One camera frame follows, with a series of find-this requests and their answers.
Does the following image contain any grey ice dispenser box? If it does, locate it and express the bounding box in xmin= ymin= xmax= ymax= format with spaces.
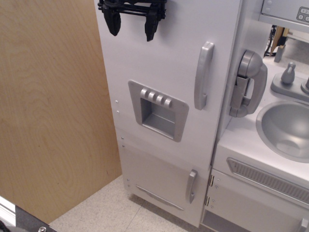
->
xmin=128 ymin=80 xmax=189 ymax=143

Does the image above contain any grey fridge door handle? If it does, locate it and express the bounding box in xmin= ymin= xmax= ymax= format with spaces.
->
xmin=194 ymin=42 xmax=214 ymax=110

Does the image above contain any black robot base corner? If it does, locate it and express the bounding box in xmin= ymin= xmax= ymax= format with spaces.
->
xmin=0 ymin=197 xmax=56 ymax=232

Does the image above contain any white oven door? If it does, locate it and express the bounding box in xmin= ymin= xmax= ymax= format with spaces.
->
xmin=202 ymin=169 xmax=309 ymax=232

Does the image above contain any grey toy telephone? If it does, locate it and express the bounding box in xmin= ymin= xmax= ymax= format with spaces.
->
xmin=229 ymin=50 xmax=267 ymax=117

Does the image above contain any white fridge door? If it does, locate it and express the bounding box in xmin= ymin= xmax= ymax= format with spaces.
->
xmin=97 ymin=0 xmax=242 ymax=169

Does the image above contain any wooden side board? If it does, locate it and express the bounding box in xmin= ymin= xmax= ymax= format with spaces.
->
xmin=0 ymin=0 xmax=121 ymax=223

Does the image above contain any grey toy faucet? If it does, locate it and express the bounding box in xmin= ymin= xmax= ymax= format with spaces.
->
xmin=271 ymin=62 xmax=309 ymax=102

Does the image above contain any white lower freezer door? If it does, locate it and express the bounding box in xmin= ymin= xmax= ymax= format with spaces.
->
xmin=119 ymin=143 xmax=209 ymax=227

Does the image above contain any grey freezer door handle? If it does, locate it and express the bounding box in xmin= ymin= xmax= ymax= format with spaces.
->
xmin=185 ymin=169 xmax=198 ymax=204

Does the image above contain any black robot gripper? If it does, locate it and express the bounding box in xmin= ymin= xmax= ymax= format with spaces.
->
xmin=98 ymin=0 xmax=167 ymax=42

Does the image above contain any grey vent panel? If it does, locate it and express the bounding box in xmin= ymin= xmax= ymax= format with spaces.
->
xmin=226 ymin=158 xmax=309 ymax=205

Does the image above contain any grey toy microwave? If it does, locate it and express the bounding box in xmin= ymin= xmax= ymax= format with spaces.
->
xmin=259 ymin=0 xmax=309 ymax=26

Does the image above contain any white toy kitchen cabinet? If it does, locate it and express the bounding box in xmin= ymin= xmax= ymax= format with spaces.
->
xmin=94 ymin=0 xmax=309 ymax=232

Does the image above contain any grey toy sink basin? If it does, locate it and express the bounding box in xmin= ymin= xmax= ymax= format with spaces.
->
xmin=256 ymin=101 xmax=309 ymax=163

